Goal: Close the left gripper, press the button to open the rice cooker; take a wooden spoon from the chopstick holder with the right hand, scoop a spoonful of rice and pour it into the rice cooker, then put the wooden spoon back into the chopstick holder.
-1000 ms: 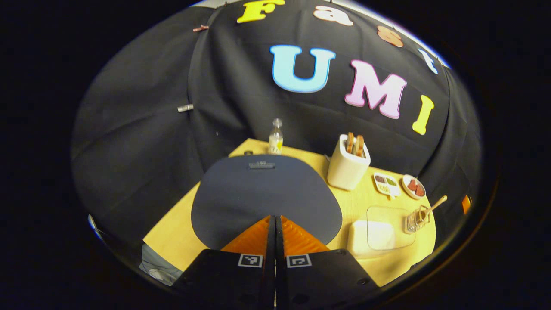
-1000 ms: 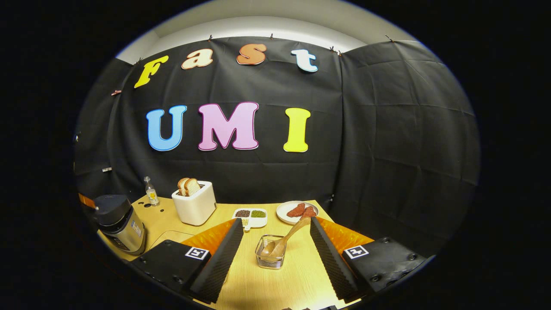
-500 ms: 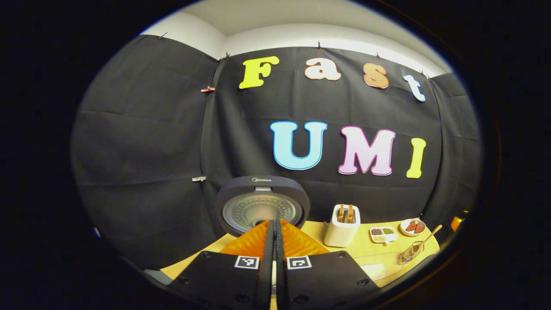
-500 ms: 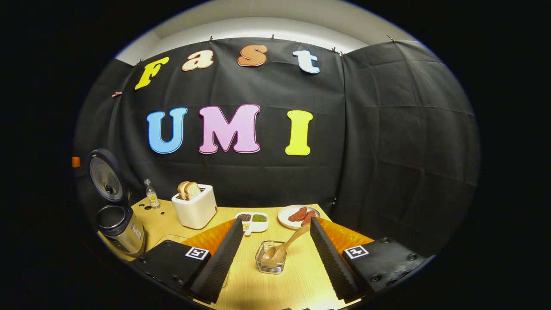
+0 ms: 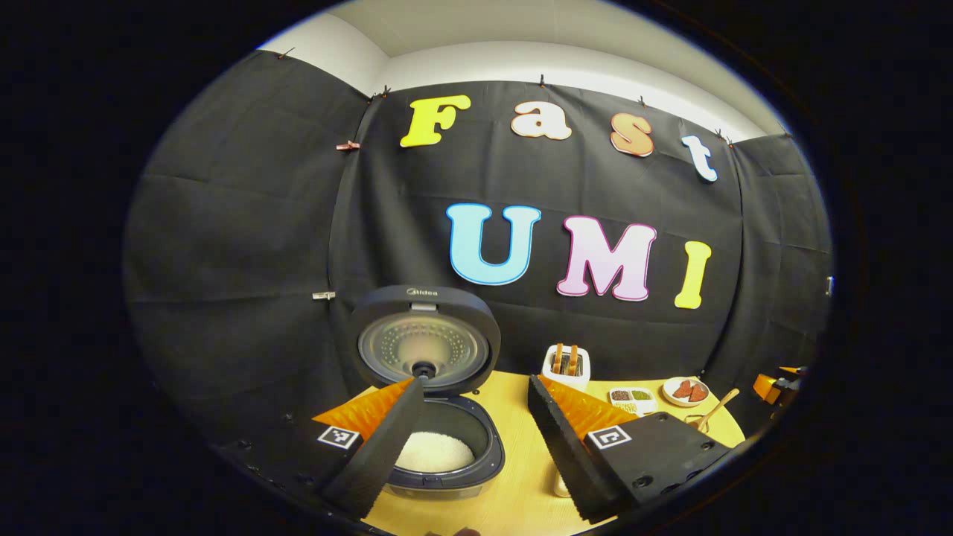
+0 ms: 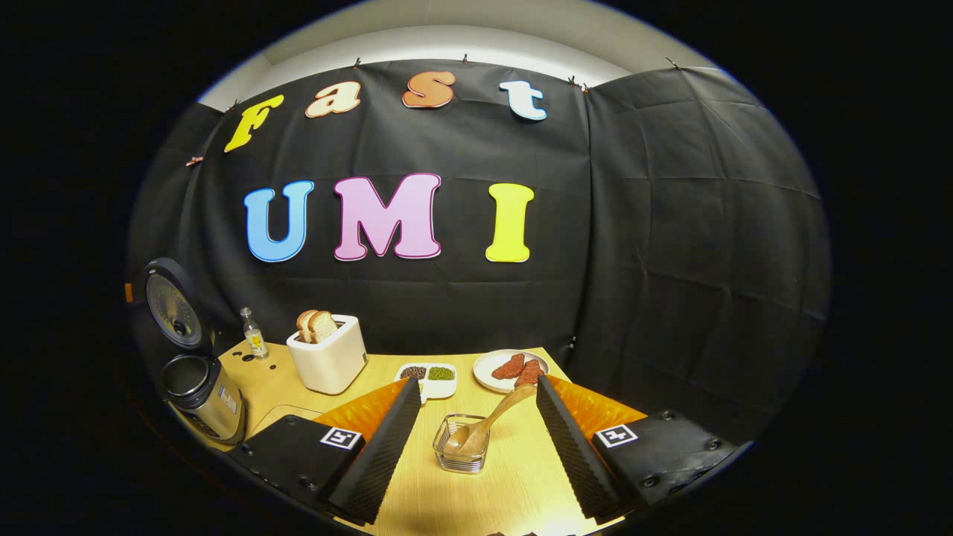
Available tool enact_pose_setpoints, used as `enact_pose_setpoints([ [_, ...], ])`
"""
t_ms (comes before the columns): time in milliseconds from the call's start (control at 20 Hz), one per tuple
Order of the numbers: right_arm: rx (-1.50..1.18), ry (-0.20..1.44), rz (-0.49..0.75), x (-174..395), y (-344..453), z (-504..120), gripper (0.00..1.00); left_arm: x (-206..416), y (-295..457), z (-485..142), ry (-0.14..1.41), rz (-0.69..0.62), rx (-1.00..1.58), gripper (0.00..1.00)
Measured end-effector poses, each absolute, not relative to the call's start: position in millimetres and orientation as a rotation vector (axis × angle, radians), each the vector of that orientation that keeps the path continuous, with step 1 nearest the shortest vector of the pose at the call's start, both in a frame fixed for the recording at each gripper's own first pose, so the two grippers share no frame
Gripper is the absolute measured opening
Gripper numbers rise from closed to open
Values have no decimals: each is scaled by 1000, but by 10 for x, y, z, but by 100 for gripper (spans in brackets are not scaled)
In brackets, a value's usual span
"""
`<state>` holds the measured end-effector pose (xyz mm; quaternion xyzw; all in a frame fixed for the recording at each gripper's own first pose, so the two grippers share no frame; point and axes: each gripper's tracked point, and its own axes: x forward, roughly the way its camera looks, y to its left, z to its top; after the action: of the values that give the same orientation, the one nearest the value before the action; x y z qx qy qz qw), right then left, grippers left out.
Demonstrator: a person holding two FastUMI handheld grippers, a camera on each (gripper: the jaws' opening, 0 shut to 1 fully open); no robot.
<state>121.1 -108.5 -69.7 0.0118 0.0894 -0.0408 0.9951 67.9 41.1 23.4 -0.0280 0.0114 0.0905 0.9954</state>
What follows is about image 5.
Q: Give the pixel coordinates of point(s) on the white round plate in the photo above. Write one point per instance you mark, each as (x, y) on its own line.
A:
(670, 398)

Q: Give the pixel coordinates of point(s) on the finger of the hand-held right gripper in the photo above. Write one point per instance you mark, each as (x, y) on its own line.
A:
(765, 387)

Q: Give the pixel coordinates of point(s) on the copper cloth clip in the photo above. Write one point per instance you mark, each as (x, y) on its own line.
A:
(347, 146)

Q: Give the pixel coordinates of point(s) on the white toaster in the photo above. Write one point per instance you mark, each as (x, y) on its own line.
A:
(566, 383)

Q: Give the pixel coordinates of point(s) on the wooden spoon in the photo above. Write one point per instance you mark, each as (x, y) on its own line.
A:
(718, 408)

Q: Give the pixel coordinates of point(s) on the toasted bread slice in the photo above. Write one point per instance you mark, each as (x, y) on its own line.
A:
(558, 357)
(573, 359)

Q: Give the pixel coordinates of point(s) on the red meat piece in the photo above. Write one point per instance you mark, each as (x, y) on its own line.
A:
(681, 390)
(698, 392)

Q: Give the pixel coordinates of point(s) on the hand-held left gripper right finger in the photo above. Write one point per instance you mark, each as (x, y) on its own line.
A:
(569, 454)

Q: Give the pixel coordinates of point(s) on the white divided bean dish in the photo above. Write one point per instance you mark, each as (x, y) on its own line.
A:
(633, 396)

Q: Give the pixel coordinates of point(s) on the white rice heap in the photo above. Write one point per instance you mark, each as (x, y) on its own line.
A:
(439, 452)

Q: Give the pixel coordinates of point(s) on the black backdrop cloth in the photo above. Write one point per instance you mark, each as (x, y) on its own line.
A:
(223, 260)

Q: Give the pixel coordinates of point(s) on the dark grey rice cooker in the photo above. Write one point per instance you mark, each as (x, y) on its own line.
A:
(447, 301)

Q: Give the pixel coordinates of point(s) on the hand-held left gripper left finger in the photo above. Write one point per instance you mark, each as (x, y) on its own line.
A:
(380, 458)

